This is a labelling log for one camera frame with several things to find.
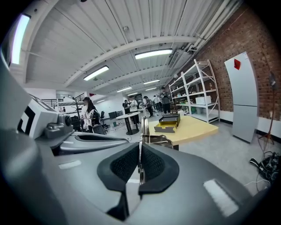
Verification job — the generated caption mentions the black coat rack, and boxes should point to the black coat rack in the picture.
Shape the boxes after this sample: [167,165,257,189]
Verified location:
[73,96,85,131]

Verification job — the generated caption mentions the pile of black cables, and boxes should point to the pile of black cables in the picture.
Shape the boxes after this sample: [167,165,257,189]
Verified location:
[249,151,281,185]

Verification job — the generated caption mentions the grey chair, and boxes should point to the grey chair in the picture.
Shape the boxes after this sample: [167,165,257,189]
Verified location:
[92,123,106,135]

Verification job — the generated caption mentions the ceiling air vent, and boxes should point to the ceiling air vent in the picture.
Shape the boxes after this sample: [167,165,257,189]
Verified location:
[168,50,183,68]

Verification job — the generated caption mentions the yellow table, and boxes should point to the yellow table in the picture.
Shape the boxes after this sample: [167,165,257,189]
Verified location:
[148,115,219,146]

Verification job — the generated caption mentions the round white pedestal table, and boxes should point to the round white pedestal table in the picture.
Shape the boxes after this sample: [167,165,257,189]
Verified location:
[115,111,141,136]

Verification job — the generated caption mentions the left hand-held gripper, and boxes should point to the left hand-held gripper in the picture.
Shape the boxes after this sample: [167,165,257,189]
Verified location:
[17,94,130,155]

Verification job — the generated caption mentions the black office chair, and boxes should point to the black office chair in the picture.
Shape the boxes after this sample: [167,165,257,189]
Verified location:
[99,110,109,132]

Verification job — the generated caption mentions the wooden coat stand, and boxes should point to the wooden coat stand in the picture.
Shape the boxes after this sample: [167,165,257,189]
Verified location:
[257,39,277,145]

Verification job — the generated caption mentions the black tray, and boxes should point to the black tray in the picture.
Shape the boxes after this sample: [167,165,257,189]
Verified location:
[153,113,181,134]

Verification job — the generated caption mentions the white floor cable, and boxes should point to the white floor cable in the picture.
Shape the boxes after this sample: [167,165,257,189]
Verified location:
[243,178,271,192]

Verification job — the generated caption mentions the white sign red diamond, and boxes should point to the white sign red diamond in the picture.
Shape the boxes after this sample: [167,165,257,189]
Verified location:
[224,51,259,144]

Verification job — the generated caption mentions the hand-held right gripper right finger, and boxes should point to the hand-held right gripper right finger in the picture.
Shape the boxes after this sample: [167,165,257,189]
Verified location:
[131,142,253,225]

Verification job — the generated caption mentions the white metal shelf rack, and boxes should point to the white metal shelf rack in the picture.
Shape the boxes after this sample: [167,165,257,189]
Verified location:
[168,58,221,123]

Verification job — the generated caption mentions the white box on shelf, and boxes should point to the white box on shelf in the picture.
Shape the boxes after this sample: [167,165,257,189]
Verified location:
[195,95,212,105]

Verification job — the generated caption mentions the black stair railing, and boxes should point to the black stair railing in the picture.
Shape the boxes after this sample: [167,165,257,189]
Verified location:
[41,92,86,108]

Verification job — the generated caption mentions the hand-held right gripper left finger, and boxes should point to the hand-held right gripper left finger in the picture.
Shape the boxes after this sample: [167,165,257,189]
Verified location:
[43,142,141,225]

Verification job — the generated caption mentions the white ceiling pipes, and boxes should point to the white ceiling pipes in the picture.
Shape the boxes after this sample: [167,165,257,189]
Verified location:
[187,0,241,53]

